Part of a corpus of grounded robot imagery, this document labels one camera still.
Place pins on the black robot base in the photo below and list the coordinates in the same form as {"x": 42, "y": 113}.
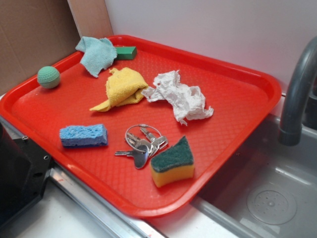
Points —
{"x": 24, "y": 170}

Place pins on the yellow cloth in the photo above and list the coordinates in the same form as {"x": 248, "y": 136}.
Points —
{"x": 123, "y": 87}

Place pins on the light blue cloth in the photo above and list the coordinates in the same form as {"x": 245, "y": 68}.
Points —
{"x": 99, "y": 54}

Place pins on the red plastic tray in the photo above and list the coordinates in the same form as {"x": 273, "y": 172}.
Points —
{"x": 241, "y": 99}

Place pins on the silver key bunch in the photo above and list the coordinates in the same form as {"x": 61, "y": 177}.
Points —
{"x": 143, "y": 149}

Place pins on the crumpled white paper towel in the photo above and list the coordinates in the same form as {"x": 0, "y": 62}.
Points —
{"x": 188, "y": 102}

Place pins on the yellow green scrub sponge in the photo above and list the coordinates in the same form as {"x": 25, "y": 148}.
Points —
{"x": 174, "y": 164}

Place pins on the blue sponge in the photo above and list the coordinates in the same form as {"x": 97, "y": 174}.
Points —
{"x": 84, "y": 136}

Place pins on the green rectangular block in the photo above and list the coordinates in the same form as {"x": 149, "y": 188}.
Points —
{"x": 126, "y": 53}

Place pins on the green dimpled ball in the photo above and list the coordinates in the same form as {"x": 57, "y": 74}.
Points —
{"x": 48, "y": 77}

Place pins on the grey sink basin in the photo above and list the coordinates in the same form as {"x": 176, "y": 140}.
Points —
{"x": 266, "y": 189}

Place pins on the grey faucet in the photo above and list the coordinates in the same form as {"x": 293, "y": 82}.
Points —
{"x": 300, "y": 105}

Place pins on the brown cardboard panel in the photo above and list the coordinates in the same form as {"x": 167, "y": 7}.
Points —
{"x": 33, "y": 34}

